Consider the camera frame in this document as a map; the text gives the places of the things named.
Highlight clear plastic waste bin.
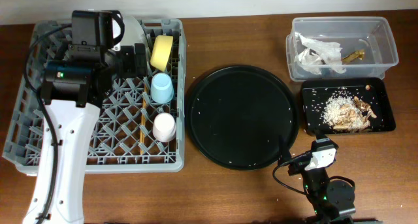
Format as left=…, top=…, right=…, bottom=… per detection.
left=286, top=16, right=399, bottom=82

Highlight pile of food scraps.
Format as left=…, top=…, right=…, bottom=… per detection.
left=322, top=96, right=378, bottom=133

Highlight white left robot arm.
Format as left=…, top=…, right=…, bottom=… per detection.
left=24, top=10, right=150, bottom=223

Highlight light blue plastic cup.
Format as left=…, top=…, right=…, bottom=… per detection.
left=151, top=72, right=174, bottom=104

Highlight golden wrapper scrap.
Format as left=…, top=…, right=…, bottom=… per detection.
left=342, top=49, right=365, bottom=65

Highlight grey round plate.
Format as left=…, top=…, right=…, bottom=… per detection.
left=120, top=16, right=149, bottom=48

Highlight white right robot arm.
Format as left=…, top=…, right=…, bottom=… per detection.
left=272, top=135, right=355, bottom=223

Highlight white paper napkin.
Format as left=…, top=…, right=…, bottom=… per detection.
left=295, top=33, right=346, bottom=74

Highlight pink plastic cup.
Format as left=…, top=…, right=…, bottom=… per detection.
left=152, top=112, right=176, bottom=142

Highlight black rectangular waste tray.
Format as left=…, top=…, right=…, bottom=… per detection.
left=301, top=78, right=396, bottom=134

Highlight wooden chopstick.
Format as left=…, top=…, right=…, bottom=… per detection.
left=139, top=85, right=148, bottom=144

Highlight round black serving tray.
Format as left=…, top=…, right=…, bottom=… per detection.
left=185, top=65, right=300, bottom=170

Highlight grey plastic dishwasher rack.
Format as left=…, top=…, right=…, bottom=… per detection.
left=3, top=19, right=187, bottom=176

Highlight yellow plastic bowl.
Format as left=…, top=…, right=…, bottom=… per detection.
left=150, top=35, right=174, bottom=72

